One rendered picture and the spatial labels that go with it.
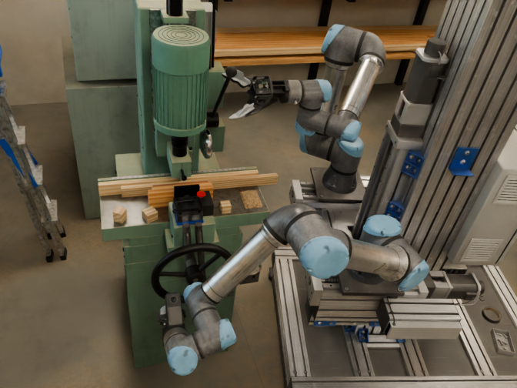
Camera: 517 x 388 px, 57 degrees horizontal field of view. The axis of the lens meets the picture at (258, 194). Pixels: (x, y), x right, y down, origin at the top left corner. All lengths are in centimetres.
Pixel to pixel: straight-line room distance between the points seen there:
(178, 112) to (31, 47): 263
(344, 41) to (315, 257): 94
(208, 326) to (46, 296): 147
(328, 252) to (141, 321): 110
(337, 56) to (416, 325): 101
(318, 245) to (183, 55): 67
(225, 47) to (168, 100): 224
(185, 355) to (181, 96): 75
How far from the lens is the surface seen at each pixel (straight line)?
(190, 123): 157
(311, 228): 124
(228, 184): 185
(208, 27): 182
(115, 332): 252
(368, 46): 186
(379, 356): 234
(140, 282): 192
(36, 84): 420
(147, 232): 173
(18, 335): 261
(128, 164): 214
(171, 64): 147
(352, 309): 187
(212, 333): 137
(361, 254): 135
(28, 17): 399
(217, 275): 140
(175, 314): 151
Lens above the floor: 207
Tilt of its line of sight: 39 degrees down
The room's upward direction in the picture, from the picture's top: 9 degrees clockwise
